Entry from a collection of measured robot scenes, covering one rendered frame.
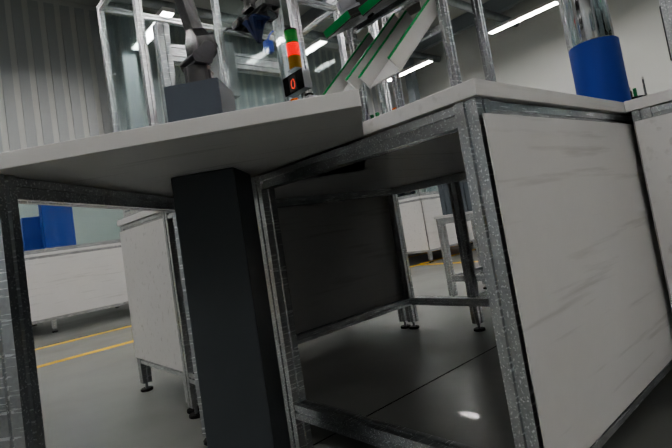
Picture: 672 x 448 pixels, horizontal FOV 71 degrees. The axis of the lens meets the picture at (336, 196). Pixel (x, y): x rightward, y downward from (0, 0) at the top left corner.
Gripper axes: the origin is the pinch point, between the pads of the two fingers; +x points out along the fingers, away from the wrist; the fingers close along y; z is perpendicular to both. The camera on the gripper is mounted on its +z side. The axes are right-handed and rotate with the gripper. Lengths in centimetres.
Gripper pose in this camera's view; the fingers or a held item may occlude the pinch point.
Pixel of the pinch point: (257, 31)
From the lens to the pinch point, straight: 150.0
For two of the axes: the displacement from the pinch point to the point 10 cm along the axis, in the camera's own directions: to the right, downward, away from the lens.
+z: 7.5, -0.7, 6.6
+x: 1.6, 9.9, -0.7
